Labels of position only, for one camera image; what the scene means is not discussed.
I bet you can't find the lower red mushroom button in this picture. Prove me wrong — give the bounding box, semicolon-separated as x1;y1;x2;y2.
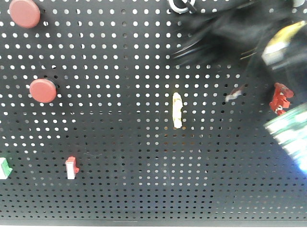
29;79;57;103

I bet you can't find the green-backed white rocker switch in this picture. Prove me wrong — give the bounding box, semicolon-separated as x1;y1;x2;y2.
0;157;12;180

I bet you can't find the white ring knob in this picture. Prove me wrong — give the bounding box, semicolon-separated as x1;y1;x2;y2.
168;0;197;14

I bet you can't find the upper red mushroom button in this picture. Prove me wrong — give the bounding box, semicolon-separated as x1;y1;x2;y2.
9;0;41;28

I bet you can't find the red toggle switch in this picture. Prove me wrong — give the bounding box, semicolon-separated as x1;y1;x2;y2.
269;82;294;115

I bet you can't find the yellow toggle switch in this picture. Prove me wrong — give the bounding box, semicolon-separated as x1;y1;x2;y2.
172;92;183;129

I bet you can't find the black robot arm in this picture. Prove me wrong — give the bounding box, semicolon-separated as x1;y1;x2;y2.
171;0;307;172

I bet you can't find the black perforated pegboard panel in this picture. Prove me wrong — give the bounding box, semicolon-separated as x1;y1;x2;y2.
0;0;307;227

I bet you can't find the red-backed white rocker switch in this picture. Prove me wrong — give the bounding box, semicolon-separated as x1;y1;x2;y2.
65;156;79;180

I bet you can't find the red mushroom button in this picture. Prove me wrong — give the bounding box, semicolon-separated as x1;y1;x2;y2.
9;0;41;28
29;79;57;103

